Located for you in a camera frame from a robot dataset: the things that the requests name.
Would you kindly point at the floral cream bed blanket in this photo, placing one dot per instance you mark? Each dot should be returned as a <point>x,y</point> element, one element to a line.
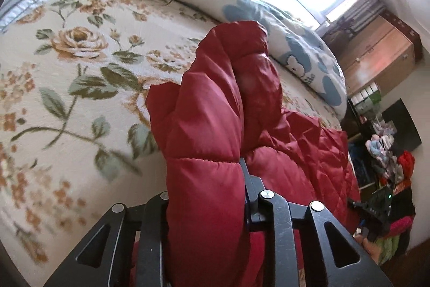
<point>76,136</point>

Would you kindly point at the red quilted down coat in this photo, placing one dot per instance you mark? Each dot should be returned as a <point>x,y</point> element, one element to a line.
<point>228,107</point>

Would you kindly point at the pile of colourful clothes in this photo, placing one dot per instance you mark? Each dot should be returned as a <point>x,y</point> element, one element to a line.
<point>394,167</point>

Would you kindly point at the dark shelf with items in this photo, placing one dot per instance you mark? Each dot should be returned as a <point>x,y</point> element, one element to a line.
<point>365,118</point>

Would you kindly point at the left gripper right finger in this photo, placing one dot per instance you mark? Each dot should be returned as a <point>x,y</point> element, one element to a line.
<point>331,256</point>

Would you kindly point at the wooden wardrobe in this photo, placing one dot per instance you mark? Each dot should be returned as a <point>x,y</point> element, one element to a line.
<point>385,52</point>

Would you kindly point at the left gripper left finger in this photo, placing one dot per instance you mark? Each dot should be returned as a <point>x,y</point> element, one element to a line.
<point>124,248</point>

